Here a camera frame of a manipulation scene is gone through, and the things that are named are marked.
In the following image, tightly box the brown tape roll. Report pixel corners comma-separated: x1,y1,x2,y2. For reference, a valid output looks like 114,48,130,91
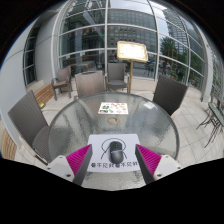
107,115,120,126

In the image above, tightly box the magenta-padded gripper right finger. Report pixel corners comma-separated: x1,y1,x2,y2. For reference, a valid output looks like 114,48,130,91
134,143,184,185

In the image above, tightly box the dark metal outdoor furniture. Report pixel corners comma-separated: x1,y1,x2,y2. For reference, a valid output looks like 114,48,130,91
195,99,224,148

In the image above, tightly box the grey wicker chair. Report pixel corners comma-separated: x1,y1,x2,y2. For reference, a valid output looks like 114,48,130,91
50,65,73,101
73,70,107,100
105,62,131,93
7,90,55,165

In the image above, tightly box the black computer mouse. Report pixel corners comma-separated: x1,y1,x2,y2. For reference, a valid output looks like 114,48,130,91
109,140,125,165

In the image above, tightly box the gold framed menu stand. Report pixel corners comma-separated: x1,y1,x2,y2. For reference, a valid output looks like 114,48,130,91
116,40,149,94

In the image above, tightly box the white mouse pad with drawing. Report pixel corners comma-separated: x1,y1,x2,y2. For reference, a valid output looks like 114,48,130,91
86,133,142,173

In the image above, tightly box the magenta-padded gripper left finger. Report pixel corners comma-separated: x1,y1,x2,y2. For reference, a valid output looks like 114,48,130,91
46,143,94,187

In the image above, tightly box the wooden slat bench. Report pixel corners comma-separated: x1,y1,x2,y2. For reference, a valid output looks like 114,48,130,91
33,83,55,107
0,128,18,161

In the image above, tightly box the laminated picture menu card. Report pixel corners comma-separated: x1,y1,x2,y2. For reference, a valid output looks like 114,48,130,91
98,101,129,115

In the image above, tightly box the dark brown wicker chair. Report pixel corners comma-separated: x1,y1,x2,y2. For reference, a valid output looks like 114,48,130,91
152,74,189,117

